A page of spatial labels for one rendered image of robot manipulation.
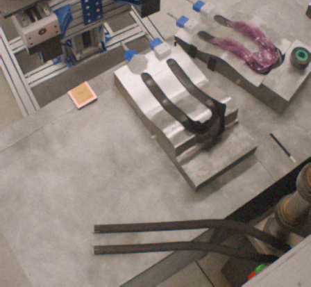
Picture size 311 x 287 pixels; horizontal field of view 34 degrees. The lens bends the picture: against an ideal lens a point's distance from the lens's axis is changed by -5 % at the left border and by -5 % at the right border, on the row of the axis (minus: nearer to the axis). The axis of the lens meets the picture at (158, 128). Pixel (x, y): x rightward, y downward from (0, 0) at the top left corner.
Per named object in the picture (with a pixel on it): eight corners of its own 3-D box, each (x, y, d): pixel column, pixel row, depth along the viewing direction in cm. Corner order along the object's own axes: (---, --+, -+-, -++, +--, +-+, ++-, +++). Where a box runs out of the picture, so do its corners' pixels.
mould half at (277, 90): (173, 43, 200) (175, 26, 190) (212, 5, 210) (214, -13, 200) (281, 115, 187) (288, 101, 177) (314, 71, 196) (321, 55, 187)
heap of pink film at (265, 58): (205, 44, 193) (207, 32, 186) (230, 17, 200) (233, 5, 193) (262, 83, 186) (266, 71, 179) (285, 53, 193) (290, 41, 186)
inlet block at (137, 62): (112, 47, 187) (119, 37, 184) (122, 47, 191) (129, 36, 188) (132, 72, 183) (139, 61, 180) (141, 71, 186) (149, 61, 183)
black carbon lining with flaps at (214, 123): (137, 78, 185) (137, 64, 176) (174, 58, 189) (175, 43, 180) (195, 154, 172) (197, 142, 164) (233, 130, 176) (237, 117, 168)
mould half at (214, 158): (114, 85, 191) (112, 64, 179) (173, 53, 198) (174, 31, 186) (194, 192, 174) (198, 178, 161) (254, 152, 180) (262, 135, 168)
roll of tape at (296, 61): (285, 60, 185) (287, 55, 182) (296, 48, 188) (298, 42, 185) (303, 73, 183) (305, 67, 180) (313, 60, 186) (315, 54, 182)
